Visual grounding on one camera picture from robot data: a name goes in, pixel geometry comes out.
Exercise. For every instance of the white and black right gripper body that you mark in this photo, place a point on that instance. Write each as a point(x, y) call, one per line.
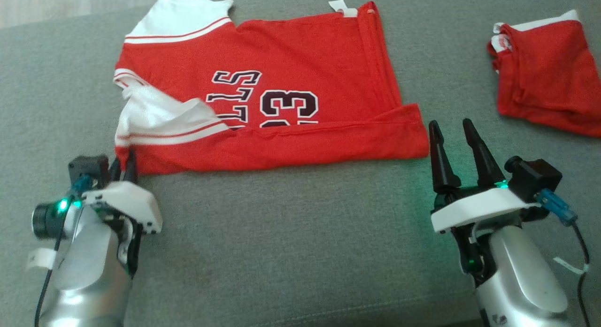
point(479, 207)

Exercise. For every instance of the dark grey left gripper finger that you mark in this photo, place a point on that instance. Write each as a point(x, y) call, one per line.
point(130, 170)
point(115, 172)

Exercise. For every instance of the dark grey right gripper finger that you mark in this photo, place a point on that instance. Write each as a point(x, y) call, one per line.
point(443, 167)
point(486, 167)

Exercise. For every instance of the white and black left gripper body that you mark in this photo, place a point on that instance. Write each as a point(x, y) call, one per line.
point(131, 205)

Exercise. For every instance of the red shorts with white trim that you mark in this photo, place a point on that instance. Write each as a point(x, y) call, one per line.
point(549, 78)

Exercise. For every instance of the red jersey with white sleeves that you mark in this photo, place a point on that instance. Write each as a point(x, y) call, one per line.
point(305, 50)

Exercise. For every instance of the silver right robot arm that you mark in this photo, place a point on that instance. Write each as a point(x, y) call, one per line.
point(526, 280)

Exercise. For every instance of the grey fabric sofa seat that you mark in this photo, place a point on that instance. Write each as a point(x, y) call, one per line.
point(281, 247)

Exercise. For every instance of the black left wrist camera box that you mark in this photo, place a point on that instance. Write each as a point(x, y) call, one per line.
point(89, 170)

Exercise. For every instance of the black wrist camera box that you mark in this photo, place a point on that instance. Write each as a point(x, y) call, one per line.
point(535, 179)
point(89, 170)

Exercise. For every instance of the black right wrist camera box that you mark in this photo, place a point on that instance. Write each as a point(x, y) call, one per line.
point(535, 179)

